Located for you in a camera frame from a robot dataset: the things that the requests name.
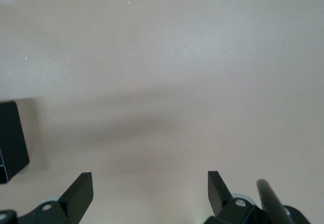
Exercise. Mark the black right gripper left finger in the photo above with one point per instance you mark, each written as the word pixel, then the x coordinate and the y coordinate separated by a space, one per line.
pixel 73 201

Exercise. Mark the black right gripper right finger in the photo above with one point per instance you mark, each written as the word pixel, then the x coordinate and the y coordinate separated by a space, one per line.
pixel 227 208

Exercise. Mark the black plastic box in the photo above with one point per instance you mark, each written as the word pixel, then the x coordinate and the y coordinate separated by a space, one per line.
pixel 12 138

